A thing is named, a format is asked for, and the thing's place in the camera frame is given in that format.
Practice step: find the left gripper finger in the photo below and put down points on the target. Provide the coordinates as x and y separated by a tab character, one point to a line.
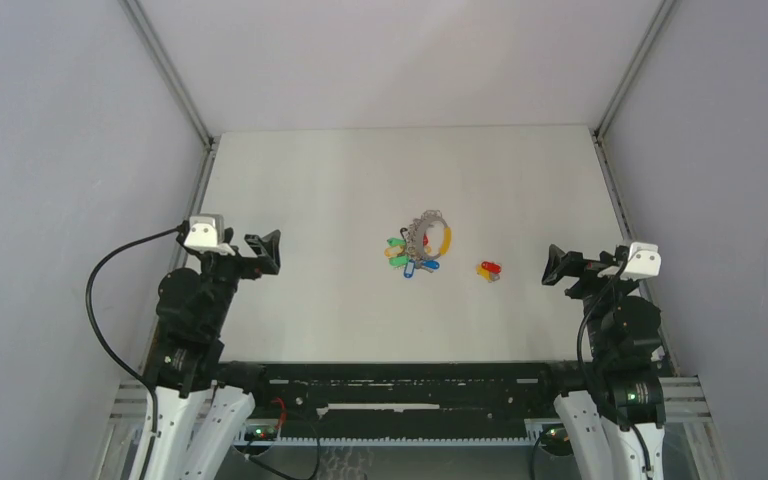
267	244
266	263

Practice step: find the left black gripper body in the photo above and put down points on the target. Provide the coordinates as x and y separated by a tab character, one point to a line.
228	268

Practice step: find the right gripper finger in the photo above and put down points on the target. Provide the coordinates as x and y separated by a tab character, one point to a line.
555	271
560	256

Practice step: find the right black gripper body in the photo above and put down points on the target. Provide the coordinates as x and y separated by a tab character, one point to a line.
592	274

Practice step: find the red and yellow tagged keys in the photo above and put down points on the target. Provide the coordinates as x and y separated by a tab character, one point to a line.
490	271

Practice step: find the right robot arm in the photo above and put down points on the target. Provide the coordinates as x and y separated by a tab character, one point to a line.
614	417

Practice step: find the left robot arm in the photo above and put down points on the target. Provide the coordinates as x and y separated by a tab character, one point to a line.
193	415

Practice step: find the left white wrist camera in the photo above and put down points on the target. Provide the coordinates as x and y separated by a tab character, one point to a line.
206	234

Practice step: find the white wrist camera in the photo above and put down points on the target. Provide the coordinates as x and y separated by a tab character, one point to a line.
206	234
643	262

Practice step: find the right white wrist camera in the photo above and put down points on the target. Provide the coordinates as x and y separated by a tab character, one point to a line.
643	262

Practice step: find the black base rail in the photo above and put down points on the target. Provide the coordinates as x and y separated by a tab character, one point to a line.
405	401

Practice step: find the left aluminium frame post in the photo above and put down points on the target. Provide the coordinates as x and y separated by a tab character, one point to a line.
166	68

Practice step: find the aluminium frame post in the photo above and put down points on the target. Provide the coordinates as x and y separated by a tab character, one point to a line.
166	68
652	33

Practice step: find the right aluminium frame post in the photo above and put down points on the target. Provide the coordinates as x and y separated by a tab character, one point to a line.
652	33

